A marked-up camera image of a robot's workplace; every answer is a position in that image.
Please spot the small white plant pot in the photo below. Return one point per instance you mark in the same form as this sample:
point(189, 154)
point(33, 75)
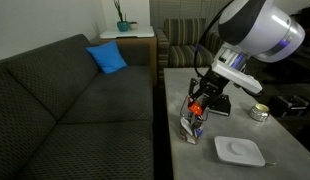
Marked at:
point(133, 25)

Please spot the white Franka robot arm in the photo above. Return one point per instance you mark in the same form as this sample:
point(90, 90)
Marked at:
point(261, 26)

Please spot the blue cushion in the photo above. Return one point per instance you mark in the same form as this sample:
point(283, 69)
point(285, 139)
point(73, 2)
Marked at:
point(107, 57)

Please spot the black box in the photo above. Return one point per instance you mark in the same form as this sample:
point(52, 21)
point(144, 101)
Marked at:
point(223, 108)

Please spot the wooden side table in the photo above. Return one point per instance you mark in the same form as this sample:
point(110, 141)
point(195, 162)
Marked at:
point(141, 42)

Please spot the teal pot with plant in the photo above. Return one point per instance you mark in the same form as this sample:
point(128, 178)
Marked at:
point(122, 26)

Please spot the striped armchair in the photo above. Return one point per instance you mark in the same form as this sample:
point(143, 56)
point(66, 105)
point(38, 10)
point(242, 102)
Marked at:
point(181, 50)

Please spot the window blinds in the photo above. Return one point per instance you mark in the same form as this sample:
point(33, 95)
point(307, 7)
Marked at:
point(181, 9)

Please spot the white square plate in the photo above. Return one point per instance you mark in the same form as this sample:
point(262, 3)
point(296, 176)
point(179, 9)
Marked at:
point(238, 150)

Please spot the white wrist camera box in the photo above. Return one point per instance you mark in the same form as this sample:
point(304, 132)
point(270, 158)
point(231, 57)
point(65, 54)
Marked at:
point(236, 78)

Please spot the silver candle jar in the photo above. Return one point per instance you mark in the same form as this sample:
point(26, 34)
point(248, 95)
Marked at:
point(259, 112)

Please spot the orange sachet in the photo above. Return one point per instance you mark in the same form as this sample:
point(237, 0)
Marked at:
point(195, 108)

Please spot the dark grey sofa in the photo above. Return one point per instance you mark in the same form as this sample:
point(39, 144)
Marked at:
point(61, 116)

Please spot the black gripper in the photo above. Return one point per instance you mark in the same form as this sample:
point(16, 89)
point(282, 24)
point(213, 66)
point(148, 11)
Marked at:
point(213, 86)

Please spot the clear cup with items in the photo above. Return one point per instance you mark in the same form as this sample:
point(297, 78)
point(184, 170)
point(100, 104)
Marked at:
point(191, 130)

